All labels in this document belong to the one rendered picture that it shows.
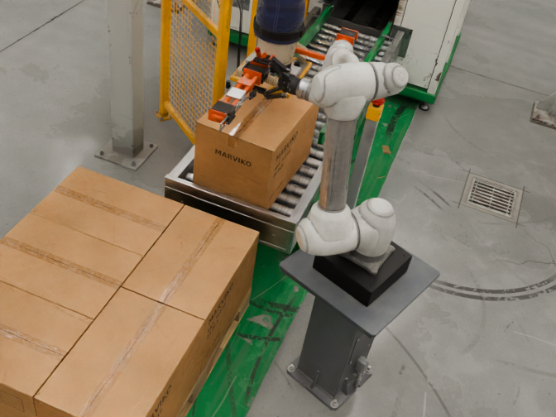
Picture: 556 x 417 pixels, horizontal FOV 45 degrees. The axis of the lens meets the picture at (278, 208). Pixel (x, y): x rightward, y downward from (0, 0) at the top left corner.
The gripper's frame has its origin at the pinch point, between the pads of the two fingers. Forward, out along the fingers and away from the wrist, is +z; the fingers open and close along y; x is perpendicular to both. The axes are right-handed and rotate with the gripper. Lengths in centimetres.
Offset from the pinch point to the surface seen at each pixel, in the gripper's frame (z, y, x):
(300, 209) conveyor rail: -31, 67, 2
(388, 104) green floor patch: -40, 127, 220
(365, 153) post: -50, 54, 46
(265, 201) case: -15, 62, -6
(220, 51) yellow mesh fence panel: 43, 34, 67
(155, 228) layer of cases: 26, 72, -38
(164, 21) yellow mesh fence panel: 101, 54, 114
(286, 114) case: -10.5, 32.0, 25.0
